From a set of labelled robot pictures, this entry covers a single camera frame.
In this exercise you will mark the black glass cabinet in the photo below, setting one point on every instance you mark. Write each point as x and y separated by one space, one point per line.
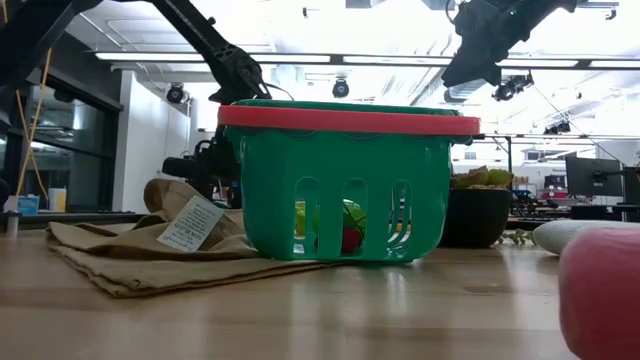
95 150

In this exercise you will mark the long ceiling light bar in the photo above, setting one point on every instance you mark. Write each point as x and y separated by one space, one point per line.
380 60

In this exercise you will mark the pink toy peach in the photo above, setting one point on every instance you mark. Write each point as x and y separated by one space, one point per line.
605 300

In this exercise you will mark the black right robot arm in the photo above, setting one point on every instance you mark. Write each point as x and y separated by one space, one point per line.
550 7

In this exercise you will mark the yellow-green toy vegetable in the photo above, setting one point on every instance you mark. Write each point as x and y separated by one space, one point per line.
316 220

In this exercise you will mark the green basket with orange rim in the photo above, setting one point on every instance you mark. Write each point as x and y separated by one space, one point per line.
350 160

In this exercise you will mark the white cloth label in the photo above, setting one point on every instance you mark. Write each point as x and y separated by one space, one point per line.
192 225

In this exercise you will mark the blue and white box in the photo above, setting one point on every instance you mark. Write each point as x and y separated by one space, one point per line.
28 205

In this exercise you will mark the tan folded cloth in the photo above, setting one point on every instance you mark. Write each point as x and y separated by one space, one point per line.
150 270

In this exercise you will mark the small white cylinder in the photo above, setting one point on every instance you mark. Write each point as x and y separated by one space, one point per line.
12 224

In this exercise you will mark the black computer monitor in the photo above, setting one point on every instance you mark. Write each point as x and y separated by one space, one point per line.
592 175
632 185

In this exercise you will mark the succulent in black pot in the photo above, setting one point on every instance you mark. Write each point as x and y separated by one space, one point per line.
475 220

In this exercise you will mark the red toy strawberry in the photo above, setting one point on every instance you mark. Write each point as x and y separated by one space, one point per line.
352 241

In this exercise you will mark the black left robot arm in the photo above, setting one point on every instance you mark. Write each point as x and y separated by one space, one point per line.
220 55

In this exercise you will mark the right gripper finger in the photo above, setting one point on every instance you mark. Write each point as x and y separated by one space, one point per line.
465 70
491 70

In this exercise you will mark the white plaid towel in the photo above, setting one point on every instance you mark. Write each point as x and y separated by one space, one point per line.
565 235

